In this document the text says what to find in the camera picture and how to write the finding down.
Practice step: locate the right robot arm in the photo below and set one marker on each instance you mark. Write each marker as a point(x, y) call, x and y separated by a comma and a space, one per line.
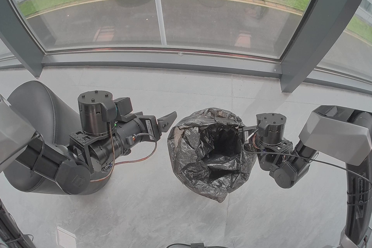
point(334, 136)

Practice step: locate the dark grey round chair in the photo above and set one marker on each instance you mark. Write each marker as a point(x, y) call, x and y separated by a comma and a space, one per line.
point(37, 107)

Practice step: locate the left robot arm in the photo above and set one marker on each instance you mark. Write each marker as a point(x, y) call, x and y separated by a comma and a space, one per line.
point(69, 174)

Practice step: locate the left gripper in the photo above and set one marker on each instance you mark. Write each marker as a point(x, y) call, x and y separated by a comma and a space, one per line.
point(136, 132)

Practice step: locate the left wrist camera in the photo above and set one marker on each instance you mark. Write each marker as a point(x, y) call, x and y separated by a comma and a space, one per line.
point(124, 107)

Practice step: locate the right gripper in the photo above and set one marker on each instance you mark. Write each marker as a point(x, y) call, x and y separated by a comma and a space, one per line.
point(247, 134)

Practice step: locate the black plastic bag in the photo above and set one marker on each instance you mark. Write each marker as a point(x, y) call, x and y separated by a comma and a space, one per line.
point(189, 151)

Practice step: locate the window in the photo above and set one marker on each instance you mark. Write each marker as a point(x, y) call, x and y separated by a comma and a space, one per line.
point(158, 14)

